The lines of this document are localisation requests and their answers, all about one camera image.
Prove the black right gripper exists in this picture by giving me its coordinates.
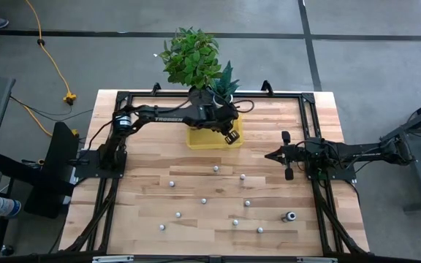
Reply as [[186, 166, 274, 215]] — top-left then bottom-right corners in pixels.
[[264, 130, 306, 183]]

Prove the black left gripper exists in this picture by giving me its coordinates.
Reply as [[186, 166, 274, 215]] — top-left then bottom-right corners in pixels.
[[210, 104, 242, 146]]

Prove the yellow translucent plastic bin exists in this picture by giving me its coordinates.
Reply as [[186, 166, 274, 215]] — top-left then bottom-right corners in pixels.
[[186, 109, 245, 150]]

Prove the spiky plant in white pot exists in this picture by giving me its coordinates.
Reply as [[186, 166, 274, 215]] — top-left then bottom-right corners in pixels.
[[210, 60, 241, 108]]

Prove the leafy plant in black pot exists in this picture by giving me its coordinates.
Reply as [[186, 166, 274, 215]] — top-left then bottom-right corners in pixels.
[[158, 26, 223, 102]]

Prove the black overhead crossbar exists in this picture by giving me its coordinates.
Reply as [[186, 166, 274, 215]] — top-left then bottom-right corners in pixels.
[[0, 251, 421, 263]]

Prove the black equipment stand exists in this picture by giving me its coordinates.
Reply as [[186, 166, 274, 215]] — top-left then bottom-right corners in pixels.
[[0, 121, 81, 220]]

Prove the white cylinder with blue end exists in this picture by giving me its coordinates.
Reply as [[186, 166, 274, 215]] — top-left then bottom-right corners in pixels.
[[0, 196, 23, 219]]

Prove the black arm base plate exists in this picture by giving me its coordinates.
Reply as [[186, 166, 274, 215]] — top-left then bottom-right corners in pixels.
[[305, 166, 358, 183], [73, 148, 128, 180]]

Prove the silver aluminium extrusion post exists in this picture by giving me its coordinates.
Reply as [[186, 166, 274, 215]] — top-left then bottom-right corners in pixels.
[[92, 255, 135, 263], [297, 256, 339, 263]]

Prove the black metal cart frame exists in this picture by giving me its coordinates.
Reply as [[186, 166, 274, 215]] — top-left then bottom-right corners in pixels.
[[379, 93, 421, 213]]

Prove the yellow extension cord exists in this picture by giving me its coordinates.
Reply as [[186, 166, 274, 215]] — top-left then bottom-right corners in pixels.
[[11, 0, 80, 138]]

